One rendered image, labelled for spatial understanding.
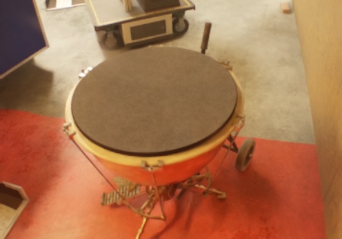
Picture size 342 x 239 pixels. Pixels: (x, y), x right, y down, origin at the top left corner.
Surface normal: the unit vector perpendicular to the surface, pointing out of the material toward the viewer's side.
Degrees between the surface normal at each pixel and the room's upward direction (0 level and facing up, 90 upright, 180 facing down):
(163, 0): 90
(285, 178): 0
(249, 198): 0
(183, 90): 0
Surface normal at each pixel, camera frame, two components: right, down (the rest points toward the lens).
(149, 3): 0.33, 0.61
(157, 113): -0.05, -0.76
